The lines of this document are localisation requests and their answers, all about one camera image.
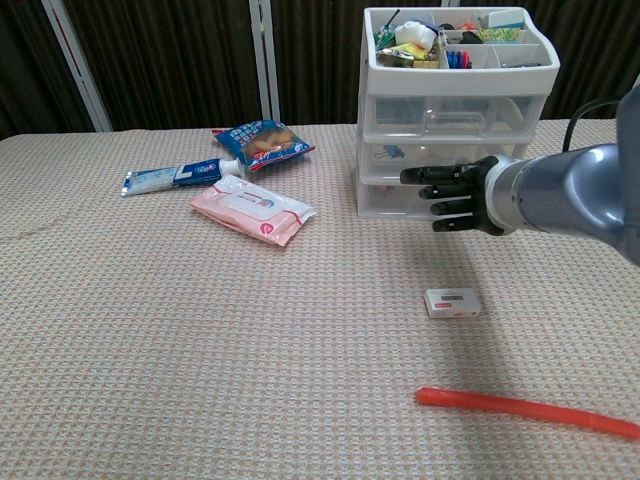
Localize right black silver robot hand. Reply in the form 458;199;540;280
399;155;505;237

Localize small white box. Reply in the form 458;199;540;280
423;287;484;320

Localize clear plastic container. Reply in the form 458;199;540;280
358;179;501;220

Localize clear drawer under tray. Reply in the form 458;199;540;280
363;93;547;138

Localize colourful toy packets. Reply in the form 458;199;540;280
376;48;441;69

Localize yellow packet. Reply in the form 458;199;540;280
389;42;431;57

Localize blue green packet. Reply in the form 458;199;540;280
479;28;527;45

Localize black pleated curtain panel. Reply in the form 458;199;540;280
64;0;266;132
269;0;451;126
0;0;96;141
522;0;640;121

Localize blue snack bag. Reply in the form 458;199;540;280
210;118;317;174

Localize pink wet wipes pack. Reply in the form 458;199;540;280
189;173;318;247

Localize red plastic sealing stick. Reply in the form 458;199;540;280
414;387;640;441

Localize blue white toothpaste tube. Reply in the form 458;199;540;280
121;157;246;199

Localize beige woven tablecloth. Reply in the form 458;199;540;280
0;118;640;480

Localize white drawer organizer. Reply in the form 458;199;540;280
356;5;561;220

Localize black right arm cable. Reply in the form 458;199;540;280
562;97;624;152

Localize grey metal partition post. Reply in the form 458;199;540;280
39;0;114;133
248;0;281;126

